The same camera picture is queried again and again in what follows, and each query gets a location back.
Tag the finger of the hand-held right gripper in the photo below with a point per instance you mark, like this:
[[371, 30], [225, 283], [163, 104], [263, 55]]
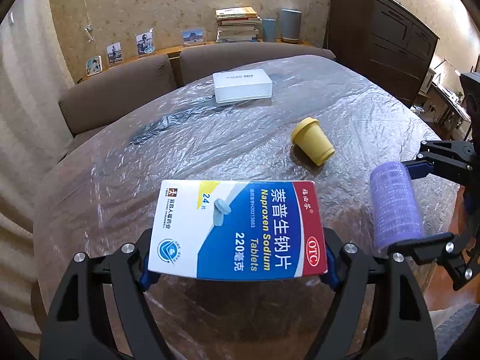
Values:
[[416, 168], [431, 247]]

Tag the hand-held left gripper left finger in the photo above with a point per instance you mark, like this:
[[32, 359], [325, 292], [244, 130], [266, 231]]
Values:
[[147, 276]]

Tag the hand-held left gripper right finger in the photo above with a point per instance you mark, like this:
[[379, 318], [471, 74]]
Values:
[[332, 278]]

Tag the purple roll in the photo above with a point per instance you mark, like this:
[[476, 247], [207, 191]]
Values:
[[393, 206]]

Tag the white blue red medicine box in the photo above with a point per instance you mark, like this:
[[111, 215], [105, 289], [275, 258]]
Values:
[[243, 232]]

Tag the cluttered work table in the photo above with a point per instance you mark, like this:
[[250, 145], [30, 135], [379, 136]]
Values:
[[446, 101]]

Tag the dark wooden cabinet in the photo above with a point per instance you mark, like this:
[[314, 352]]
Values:
[[386, 45]]

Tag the yellow plastic cup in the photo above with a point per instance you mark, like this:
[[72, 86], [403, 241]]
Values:
[[313, 142]]

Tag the clear plastic table cover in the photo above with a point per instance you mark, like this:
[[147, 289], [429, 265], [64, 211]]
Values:
[[187, 150]]

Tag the dark crumpled plastic film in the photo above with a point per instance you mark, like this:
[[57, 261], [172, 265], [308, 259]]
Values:
[[150, 133]]

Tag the large grey-blue cylinder container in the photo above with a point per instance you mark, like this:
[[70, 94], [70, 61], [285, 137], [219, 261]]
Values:
[[290, 26]]

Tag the white plastic box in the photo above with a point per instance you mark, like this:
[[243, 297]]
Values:
[[242, 84]]

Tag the brown fabric sofa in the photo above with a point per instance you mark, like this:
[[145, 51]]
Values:
[[120, 82]]

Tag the beige patterned curtain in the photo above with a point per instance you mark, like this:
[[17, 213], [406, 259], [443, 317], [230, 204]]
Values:
[[22, 120]]

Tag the small grey-blue cylinder container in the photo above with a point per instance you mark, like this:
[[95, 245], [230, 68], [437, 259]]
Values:
[[269, 30]]

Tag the stack of books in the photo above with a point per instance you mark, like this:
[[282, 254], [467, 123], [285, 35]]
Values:
[[238, 24]]

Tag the photo frame with teal border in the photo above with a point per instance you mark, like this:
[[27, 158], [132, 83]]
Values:
[[93, 65]]

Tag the photo frame with standing figure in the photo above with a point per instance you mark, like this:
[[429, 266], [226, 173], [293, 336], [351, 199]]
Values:
[[114, 54]]

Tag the photo frame with blue label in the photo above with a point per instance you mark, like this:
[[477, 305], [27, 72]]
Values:
[[144, 43]]

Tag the photo frame with building picture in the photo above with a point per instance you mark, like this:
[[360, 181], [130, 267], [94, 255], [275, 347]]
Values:
[[193, 36]]

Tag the metal wall hook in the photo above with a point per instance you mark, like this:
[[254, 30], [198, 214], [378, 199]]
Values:
[[89, 33]]

